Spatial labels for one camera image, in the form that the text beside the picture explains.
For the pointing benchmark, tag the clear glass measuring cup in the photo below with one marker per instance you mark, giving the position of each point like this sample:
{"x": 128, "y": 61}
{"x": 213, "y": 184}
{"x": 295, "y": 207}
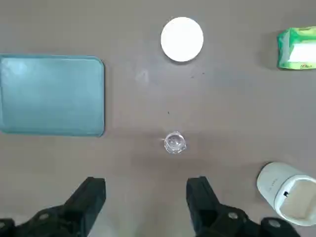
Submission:
{"x": 174, "y": 143}

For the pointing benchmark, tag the grey-teal plastic tray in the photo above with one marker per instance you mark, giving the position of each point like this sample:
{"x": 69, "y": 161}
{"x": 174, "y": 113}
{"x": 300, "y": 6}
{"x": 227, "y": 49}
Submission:
{"x": 51, "y": 96}

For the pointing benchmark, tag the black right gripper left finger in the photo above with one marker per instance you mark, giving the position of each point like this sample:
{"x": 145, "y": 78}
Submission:
{"x": 81, "y": 202}

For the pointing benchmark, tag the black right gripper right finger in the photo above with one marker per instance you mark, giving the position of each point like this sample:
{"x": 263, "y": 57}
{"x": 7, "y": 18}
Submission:
{"x": 205, "y": 205}

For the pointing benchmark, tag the green tissue pack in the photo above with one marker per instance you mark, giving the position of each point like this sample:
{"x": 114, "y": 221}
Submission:
{"x": 296, "y": 49}

